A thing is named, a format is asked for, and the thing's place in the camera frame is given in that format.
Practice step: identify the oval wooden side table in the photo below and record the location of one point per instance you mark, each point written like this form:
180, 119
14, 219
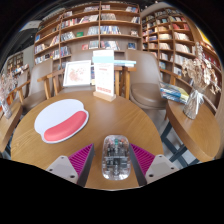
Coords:
195, 130
8, 125

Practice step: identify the curved wooden bookshelf unit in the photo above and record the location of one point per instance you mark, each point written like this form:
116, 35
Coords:
176, 36

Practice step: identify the pale blue book stack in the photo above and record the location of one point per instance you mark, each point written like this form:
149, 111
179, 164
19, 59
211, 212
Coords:
125, 62

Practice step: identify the white red sign wooden base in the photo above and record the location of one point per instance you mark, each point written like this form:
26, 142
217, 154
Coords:
104, 75

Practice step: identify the brown padded wooden armchair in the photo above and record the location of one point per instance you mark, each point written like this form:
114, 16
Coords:
146, 83
36, 88
81, 55

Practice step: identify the white framed pink picture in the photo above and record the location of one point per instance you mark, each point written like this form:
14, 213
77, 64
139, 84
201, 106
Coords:
77, 74

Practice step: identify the colourful book stack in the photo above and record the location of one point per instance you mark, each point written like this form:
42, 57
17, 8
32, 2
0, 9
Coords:
174, 93

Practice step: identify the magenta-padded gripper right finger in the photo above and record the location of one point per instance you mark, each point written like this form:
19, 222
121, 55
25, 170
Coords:
143, 160

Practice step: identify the small distant wooden bookshelf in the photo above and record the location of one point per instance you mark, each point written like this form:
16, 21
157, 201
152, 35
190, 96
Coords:
16, 62

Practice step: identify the small glass vase dried flowers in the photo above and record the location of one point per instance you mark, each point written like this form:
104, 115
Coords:
6, 106

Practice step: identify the white mouse pad red rest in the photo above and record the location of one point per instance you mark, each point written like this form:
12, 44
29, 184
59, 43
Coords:
56, 115

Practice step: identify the wide wooden bookshelf unit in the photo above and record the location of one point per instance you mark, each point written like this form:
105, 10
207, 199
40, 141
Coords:
88, 30

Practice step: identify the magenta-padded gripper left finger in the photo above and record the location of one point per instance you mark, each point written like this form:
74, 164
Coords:
80, 160

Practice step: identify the transparent computer mouse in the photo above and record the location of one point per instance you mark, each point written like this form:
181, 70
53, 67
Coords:
115, 158

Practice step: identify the tall glass vase dried flowers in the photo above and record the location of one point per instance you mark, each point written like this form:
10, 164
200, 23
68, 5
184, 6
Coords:
194, 103

